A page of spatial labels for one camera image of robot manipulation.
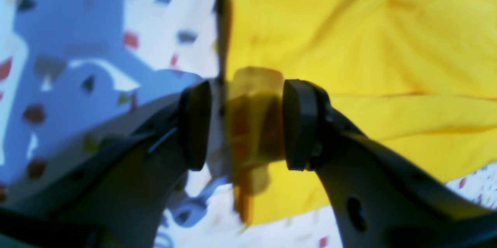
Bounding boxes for yellow orange T-shirt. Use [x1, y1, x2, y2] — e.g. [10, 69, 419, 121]
[227, 0, 497, 209]

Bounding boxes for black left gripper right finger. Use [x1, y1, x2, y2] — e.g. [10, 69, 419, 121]
[282, 79, 497, 248]

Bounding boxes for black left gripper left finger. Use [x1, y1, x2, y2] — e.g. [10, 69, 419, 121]
[1, 80, 212, 248]

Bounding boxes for white terrazzo pattern tablecloth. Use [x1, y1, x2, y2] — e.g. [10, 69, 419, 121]
[1, 0, 496, 248]

